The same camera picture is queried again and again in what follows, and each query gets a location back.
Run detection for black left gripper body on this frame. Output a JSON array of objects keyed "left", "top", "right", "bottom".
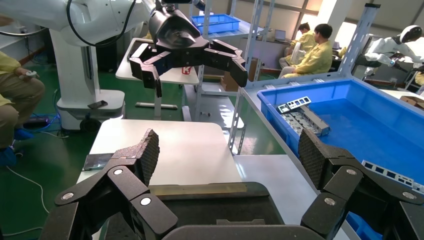
[{"left": 148, "top": 7, "right": 211, "bottom": 69}]

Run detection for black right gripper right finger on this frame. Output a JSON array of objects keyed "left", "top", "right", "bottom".
[{"left": 298, "top": 128, "right": 424, "bottom": 240}]

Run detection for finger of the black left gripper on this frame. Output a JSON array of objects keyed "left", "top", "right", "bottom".
[
  {"left": 202, "top": 39, "right": 249, "bottom": 88},
  {"left": 128, "top": 42, "right": 173, "bottom": 99}
]

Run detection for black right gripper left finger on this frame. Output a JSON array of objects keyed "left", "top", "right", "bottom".
[{"left": 39, "top": 128, "right": 179, "bottom": 240}]

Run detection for metal part with square windows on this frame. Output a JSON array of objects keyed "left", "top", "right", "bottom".
[{"left": 361, "top": 160, "right": 424, "bottom": 196}]

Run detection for gray windowed metal part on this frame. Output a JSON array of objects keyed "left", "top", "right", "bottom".
[{"left": 277, "top": 96, "right": 313, "bottom": 115}]

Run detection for long gray metal part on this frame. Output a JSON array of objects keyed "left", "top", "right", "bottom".
[{"left": 298, "top": 105, "right": 331, "bottom": 137}]

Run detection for brown cardboard box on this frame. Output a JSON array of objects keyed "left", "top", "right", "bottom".
[{"left": 220, "top": 58, "right": 259, "bottom": 93}]

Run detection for white side table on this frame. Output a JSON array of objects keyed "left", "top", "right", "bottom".
[{"left": 115, "top": 37, "right": 200, "bottom": 121}]

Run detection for gray background storage rack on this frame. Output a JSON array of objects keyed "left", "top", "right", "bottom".
[{"left": 183, "top": 0, "right": 266, "bottom": 130}]

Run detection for small blue plastic bin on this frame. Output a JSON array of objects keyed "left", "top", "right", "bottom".
[{"left": 191, "top": 13, "right": 242, "bottom": 35}]

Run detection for black phone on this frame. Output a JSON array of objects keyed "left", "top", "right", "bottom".
[{"left": 87, "top": 99, "right": 109, "bottom": 110}]

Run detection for large blue plastic bin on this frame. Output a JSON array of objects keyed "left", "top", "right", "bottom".
[{"left": 256, "top": 77, "right": 424, "bottom": 240}]

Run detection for white flat table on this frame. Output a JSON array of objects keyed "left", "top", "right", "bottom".
[{"left": 233, "top": 153, "right": 352, "bottom": 240}]

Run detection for white table with rounded corners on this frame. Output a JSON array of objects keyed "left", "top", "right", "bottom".
[{"left": 76, "top": 118, "right": 244, "bottom": 186}]

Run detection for white robot column base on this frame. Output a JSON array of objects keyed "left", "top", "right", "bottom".
[{"left": 49, "top": 29, "right": 126, "bottom": 132}]

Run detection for person in yellow jacket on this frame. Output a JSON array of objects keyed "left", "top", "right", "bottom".
[
  {"left": 278, "top": 22, "right": 317, "bottom": 69},
  {"left": 278, "top": 23, "right": 334, "bottom": 79}
]

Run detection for black mat on base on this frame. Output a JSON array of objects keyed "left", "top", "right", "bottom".
[{"left": 99, "top": 181, "right": 285, "bottom": 230}]

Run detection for white background table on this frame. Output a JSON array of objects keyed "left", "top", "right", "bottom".
[{"left": 380, "top": 88, "right": 424, "bottom": 100}]

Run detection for open cardboard box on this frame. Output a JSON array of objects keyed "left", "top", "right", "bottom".
[{"left": 399, "top": 95, "right": 424, "bottom": 111}]

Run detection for white handheld controller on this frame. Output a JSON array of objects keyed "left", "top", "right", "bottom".
[{"left": 19, "top": 70, "right": 40, "bottom": 81}]

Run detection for gray metal shelf rack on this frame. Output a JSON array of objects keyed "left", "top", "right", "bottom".
[{"left": 227, "top": 0, "right": 382, "bottom": 200}]

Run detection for seated person beige trousers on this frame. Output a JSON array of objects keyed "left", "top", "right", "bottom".
[{"left": 0, "top": 51, "right": 46, "bottom": 168}]

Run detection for white humanoid robot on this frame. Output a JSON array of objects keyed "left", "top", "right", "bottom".
[{"left": 363, "top": 24, "right": 424, "bottom": 82}]

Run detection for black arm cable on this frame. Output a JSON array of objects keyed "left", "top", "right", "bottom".
[{"left": 65, "top": 0, "right": 137, "bottom": 48}]

